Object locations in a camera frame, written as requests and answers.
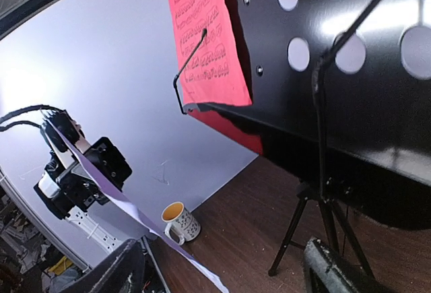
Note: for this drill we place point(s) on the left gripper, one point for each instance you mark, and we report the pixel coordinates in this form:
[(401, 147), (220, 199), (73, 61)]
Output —
[(102, 164)]

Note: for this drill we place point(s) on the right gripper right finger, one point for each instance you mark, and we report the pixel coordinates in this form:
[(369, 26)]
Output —
[(326, 271)]

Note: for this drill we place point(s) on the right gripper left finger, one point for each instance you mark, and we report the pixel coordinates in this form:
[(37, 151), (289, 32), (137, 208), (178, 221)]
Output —
[(122, 271)]

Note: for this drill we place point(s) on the lavender paper sheet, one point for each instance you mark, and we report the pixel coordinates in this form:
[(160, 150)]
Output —
[(121, 201)]

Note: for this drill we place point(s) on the red sheet music paper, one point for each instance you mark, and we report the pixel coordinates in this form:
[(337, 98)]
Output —
[(214, 66)]

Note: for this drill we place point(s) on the black music stand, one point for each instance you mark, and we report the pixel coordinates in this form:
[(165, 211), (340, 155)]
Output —
[(340, 95)]

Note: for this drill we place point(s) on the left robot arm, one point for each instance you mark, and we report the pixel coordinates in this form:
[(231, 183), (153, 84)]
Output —
[(50, 194)]

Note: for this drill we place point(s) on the patterned white mug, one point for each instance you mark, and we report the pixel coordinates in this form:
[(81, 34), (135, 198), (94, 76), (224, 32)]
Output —
[(181, 226)]

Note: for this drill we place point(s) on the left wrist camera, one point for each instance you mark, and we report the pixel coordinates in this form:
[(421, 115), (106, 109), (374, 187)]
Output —
[(61, 131)]

